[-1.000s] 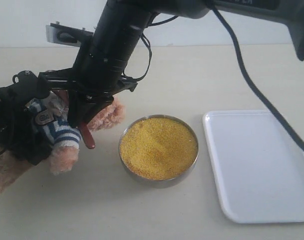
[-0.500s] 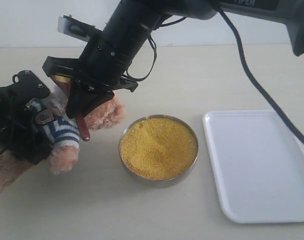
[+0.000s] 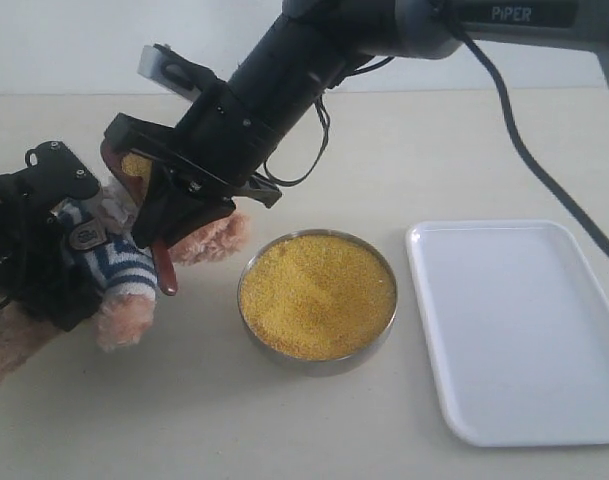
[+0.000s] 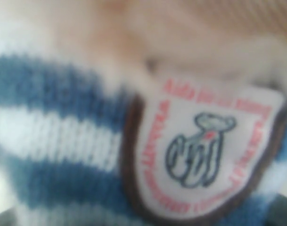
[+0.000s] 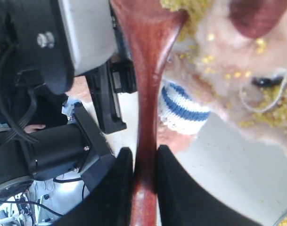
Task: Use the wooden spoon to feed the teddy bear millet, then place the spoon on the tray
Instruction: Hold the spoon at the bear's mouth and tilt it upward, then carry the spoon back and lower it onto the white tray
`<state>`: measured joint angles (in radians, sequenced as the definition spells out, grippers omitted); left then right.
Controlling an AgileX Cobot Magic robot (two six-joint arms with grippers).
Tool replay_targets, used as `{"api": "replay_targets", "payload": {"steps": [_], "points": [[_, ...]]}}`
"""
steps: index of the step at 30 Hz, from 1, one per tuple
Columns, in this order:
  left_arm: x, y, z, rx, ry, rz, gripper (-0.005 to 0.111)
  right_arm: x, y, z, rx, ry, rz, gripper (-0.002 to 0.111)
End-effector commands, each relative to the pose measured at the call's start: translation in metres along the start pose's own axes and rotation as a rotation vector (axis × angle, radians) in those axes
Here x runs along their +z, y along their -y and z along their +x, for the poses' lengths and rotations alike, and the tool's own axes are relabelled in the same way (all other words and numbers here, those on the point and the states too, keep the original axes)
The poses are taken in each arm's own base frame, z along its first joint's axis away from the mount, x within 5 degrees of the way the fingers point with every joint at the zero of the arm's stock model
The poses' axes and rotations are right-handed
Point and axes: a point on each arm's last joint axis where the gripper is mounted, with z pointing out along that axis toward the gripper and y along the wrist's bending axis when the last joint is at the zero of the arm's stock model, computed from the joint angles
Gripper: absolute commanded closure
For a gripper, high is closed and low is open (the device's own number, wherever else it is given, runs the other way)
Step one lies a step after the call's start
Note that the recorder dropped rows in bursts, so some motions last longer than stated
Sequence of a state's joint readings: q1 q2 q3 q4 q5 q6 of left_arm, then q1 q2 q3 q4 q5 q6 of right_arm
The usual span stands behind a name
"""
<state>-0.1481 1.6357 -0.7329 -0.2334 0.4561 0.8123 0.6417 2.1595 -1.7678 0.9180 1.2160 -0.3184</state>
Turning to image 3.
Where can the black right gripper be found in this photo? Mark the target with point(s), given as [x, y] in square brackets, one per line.
[210, 156]

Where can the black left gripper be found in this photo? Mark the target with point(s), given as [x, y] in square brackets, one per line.
[33, 272]

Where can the dark red wooden spoon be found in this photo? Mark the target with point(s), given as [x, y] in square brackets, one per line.
[133, 172]

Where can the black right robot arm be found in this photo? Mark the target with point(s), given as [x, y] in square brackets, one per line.
[312, 46]

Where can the yellow millet grains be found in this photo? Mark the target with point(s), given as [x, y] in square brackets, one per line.
[316, 295]

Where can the stainless steel bowl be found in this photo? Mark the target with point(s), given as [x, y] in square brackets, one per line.
[319, 365]

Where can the white rectangular plastic tray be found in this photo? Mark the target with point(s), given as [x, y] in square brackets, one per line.
[516, 326]

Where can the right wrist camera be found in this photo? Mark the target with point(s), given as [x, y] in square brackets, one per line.
[164, 67]

